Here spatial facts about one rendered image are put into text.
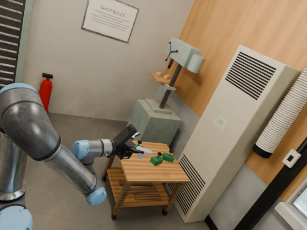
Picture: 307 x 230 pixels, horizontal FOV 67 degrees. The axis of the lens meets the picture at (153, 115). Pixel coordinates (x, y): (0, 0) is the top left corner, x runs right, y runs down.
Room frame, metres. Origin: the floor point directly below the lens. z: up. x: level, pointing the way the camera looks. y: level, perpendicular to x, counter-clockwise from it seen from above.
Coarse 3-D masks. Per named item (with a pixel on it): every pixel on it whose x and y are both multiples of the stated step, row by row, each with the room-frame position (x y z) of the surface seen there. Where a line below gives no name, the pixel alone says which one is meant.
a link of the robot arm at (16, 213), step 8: (0, 208) 0.52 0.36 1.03; (8, 208) 0.52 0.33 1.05; (16, 208) 0.53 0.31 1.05; (24, 208) 0.57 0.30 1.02; (0, 216) 0.49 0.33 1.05; (8, 216) 0.50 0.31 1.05; (16, 216) 0.51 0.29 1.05; (24, 216) 0.52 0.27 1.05; (0, 224) 0.47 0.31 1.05; (8, 224) 0.48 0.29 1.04; (16, 224) 0.49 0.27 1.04; (24, 224) 0.50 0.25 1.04
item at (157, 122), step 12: (168, 48) 2.88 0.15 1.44; (180, 48) 2.69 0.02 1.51; (192, 48) 2.57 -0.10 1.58; (180, 60) 2.62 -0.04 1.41; (192, 60) 2.50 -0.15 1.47; (204, 60) 2.52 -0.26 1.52; (168, 84) 2.77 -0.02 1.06; (168, 96) 2.73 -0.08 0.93; (144, 108) 2.61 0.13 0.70; (156, 108) 2.66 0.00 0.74; (168, 108) 2.83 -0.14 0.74; (132, 120) 2.72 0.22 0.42; (144, 120) 2.51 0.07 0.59; (156, 120) 2.51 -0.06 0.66; (168, 120) 2.61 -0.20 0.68; (180, 120) 2.72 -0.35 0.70; (144, 132) 2.45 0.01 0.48; (156, 132) 2.55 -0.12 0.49; (168, 132) 2.66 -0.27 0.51; (168, 144) 2.71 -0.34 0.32
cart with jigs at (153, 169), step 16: (144, 144) 2.12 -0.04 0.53; (160, 144) 2.25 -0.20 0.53; (112, 160) 1.95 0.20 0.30; (128, 160) 1.75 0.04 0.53; (144, 160) 1.85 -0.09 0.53; (160, 160) 1.88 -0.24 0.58; (176, 160) 2.08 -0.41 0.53; (112, 176) 1.87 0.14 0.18; (128, 176) 1.54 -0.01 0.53; (144, 176) 1.63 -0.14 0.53; (160, 176) 1.72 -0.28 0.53; (176, 176) 1.82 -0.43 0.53; (128, 192) 1.73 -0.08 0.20; (144, 192) 1.82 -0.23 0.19; (160, 192) 1.93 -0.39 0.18; (176, 192) 1.82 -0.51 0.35
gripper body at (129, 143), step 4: (112, 140) 0.85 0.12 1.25; (128, 140) 0.91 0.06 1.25; (112, 144) 0.83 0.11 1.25; (124, 144) 0.87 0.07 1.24; (128, 144) 0.88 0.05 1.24; (132, 144) 0.90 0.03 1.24; (116, 148) 0.85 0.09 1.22; (120, 148) 0.86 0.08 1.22; (124, 148) 0.87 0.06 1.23; (128, 148) 0.87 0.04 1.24; (112, 152) 0.82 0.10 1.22; (116, 152) 0.86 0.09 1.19; (120, 152) 0.88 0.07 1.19; (124, 152) 0.86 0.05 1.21; (128, 152) 0.89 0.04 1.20; (108, 156) 0.84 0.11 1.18; (120, 156) 0.88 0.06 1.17; (124, 156) 0.87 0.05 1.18; (128, 156) 0.89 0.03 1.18
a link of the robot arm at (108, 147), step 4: (104, 140) 0.82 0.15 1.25; (108, 140) 0.84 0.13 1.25; (104, 144) 0.80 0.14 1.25; (108, 144) 0.81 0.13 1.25; (104, 148) 0.79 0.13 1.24; (108, 148) 0.80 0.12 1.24; (112, 148) 0.82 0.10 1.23; (104, 152) 0.79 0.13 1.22; (108, 152) 0.80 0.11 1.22; (104, 156) 0.80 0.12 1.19
